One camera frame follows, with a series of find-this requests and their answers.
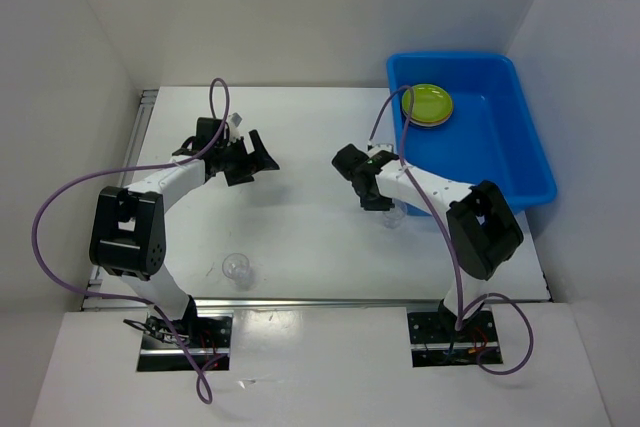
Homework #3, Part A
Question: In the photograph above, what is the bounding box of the blue plastic bin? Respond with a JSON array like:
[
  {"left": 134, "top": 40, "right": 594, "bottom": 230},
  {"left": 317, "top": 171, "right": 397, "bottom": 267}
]
[{"left": 386, "top": 51, "right": 557, "bottom": 213}]

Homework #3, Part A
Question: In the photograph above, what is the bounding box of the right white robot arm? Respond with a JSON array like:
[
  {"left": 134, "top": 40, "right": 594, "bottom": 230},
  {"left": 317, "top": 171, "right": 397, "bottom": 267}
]
[{"left": 331, "top": 144, "right": 524, "bottom": 340}]

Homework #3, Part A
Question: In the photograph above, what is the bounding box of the green plate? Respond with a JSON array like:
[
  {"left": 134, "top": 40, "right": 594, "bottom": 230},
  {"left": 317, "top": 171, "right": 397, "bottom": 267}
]
[{"left": 401, "top": 84, "right": 454, "bottom": 119}]

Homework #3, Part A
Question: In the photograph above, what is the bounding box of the clear cup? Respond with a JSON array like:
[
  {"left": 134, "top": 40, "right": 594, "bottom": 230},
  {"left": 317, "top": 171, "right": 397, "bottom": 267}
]
[
  {"left": 222, "top": 253, "right": 254, "bottom": 290},
  {"left": 382, "top": 199, "right": 407, "bottom": 229}
]

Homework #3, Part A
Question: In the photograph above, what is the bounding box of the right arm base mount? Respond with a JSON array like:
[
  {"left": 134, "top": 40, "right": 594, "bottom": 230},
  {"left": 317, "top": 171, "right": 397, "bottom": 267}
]
[{"left": 407, "top": 310, "right": 503, "bottom": 368}]

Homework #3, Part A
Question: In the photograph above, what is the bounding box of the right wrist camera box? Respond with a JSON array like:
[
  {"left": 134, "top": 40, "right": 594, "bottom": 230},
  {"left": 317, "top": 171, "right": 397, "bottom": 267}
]
[{"left": 367, "top": 143, "right": 395, "bottom": 157}]

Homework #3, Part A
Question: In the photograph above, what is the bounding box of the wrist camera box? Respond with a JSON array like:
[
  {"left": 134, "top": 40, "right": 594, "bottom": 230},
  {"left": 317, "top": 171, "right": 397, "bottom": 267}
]
[
  {"left": 367, "top": 143, "right": 395, "bottom": 157},
  {"left": 227, "top": 112, "right": 242, "bottom": 129}
]

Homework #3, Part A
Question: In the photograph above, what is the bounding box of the orange plate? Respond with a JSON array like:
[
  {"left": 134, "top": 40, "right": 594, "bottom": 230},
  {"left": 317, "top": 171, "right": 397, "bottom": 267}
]
[{"left": 409, "top": 116, "right": 451, "bottom": 129}]

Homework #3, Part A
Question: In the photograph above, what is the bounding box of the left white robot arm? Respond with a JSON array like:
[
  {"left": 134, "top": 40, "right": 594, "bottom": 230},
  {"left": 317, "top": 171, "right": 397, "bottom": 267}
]
[{"left": 89, "top": 114, "right": 279, "bottom": 347}]

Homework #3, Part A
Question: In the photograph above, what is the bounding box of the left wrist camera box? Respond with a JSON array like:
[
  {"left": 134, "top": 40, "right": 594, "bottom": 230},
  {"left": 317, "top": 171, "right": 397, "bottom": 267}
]
[{"left": 227, "top": 112, "right": 242, "bottom": 129}]

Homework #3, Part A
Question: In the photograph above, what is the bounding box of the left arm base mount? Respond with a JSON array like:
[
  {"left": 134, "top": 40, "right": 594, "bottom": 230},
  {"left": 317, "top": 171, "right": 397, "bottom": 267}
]
[{"left": 123, "top": 312, "right": 233, "bottom": 373}]

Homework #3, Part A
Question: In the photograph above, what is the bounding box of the aluminium table frame rail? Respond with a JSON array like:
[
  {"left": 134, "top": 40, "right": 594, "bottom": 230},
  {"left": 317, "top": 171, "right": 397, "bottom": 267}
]
[{"left": 79, "top": 88, "right": 554, "bottom": 313}]

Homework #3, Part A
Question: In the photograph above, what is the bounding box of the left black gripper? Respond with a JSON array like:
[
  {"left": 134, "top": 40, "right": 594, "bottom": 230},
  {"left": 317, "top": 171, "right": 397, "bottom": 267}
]
[{"left": 214, "top": 130, "right": 278, "bottom": 186}]

